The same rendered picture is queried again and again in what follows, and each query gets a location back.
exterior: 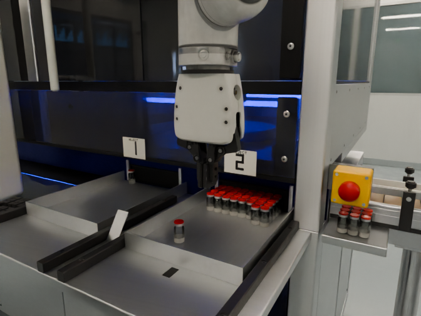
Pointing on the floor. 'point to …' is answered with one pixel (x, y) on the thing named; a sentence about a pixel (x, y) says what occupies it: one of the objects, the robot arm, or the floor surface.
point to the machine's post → (314, 146)
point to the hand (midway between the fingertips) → (207, 173)
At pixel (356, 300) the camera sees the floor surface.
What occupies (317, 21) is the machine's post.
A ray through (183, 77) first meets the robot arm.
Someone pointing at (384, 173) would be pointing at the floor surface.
